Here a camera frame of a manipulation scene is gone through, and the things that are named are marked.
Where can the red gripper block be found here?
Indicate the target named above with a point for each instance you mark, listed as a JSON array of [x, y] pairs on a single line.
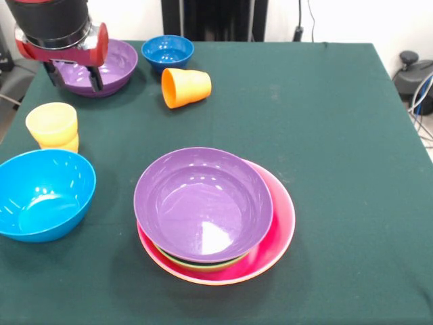
[[81, 54]]

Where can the yellow plastic cup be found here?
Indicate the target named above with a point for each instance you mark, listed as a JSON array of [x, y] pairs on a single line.
[[52, 127]]

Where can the orange plastic cup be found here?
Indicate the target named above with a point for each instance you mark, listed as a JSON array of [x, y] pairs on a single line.
[[189, 86]]

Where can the light blue plastic bowl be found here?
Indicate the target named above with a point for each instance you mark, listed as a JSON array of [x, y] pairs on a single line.
[[44, 196]]

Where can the purple plastic bowl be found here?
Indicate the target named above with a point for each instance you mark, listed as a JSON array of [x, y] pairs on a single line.
[[118, 64], [203, 203]]

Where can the green plastic bowl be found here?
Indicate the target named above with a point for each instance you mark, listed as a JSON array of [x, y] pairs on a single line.
[[203, 267]]

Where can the orange plastic bowl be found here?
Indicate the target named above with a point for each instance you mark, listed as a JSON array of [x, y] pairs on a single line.
[[213, 283]]

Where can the pink plastic bowl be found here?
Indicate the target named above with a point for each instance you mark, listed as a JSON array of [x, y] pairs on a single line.
[[280, 220]]

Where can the small dark blue bowl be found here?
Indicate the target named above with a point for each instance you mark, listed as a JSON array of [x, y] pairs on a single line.
[[167, 54]]

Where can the dark green table cloth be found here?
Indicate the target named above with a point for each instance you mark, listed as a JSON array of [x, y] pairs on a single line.
[[355, 169]]

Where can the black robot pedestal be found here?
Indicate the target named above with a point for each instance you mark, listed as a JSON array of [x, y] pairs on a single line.
[[216, 17]]

